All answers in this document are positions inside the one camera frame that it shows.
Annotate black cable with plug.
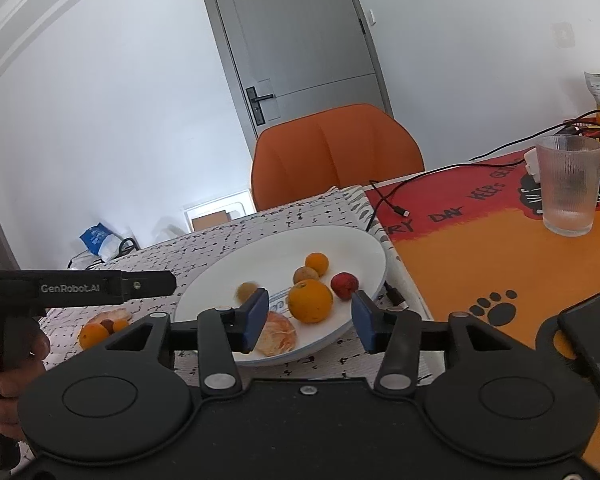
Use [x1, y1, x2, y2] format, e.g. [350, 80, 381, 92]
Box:
[369, 180, 412, 218]

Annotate black phone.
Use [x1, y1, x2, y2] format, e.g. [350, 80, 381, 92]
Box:
[557, 285, 600, 406]

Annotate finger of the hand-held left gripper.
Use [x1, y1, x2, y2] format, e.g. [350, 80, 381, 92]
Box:
[121, 271, 177, 303]

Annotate large orange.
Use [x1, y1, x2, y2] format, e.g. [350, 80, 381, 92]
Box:
[287, 280, 334, 324]
[79, 323, 111, 351]

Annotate black door handle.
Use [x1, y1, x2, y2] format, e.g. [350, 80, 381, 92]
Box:
[245, 86, 275, 124]

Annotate grey door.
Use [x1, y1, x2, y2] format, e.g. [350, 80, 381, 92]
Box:
[196, 0, 394, 140]

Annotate red lychee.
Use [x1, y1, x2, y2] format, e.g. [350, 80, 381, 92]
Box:
[330, 272, 358, 301]

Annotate white bowl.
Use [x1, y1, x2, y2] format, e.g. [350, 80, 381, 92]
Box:
[172, 225, 387, 367]

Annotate white black patterned tablecloth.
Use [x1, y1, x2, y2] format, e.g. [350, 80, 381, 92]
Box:
[17, 185, 446, 461]

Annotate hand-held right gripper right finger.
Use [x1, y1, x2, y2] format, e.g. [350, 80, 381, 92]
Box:
[351, 290, 536, 393]

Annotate brown cardboard piece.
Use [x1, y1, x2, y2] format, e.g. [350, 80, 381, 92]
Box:
[191, 211, 231, 232]

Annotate orange chair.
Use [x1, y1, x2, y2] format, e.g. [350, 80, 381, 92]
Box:
[250, 103, 425, 212]

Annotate white framed board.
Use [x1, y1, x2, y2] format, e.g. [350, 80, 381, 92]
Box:
[183, 189, 253, 233]

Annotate blue white plastic bag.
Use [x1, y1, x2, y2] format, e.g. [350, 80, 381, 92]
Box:
[80, 223, 123, 261]

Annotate orange red printed table mat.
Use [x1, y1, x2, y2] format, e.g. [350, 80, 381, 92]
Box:
[364, 147, 600, 461]

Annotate person's left hand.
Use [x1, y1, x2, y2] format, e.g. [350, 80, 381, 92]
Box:
[0, 332, 51, 442]

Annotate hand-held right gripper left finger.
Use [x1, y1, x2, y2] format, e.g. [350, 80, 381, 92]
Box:
[87, 288, 270, 395]

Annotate white power adapter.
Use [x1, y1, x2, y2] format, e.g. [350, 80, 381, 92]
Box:
[524, 147, 543, 183]

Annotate ribbed glass cup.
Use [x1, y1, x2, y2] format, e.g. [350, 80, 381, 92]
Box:
[536, 135, 600, 237]

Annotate black charging plug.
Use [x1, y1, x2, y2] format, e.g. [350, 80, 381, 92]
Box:
[384, 282, 408, 311]

